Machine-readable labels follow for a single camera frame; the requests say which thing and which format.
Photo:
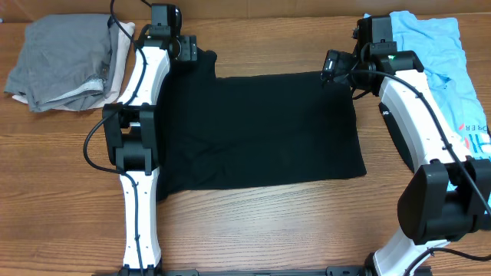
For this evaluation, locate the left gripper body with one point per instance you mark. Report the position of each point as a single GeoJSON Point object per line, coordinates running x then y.
{"type": "Point", "coordinates": [188, 49]}

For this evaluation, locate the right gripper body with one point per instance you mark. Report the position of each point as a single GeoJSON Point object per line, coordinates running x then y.
{"type": "Point", "coordinates": [343, 68]}

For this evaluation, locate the black t-shirt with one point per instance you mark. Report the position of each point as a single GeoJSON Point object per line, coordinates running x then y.
{"type": "Point", "coordinates": [244, 132]}

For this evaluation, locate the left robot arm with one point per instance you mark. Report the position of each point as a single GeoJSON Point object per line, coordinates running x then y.
{"type": "Point", "coordinates": [130, 128]}

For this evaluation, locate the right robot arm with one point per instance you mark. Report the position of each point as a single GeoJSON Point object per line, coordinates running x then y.
{"type": "Point", "coordinates": [448, 195]}

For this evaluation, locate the folded white garment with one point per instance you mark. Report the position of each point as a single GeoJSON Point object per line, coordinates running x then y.
{"type": "Point", "coordinates": [122, 53]}

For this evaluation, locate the light blue t-shirt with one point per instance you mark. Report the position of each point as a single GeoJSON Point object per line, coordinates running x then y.
{"type": "Point", "coordinates": [437, 44]}

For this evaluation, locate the folded grey shorts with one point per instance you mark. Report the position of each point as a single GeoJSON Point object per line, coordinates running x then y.
{"type": "Point", "coordinates": [61, 57]}

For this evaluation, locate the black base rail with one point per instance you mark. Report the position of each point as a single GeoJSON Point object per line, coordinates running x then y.
{"type": "Point", "coordinates": [264, 272]}

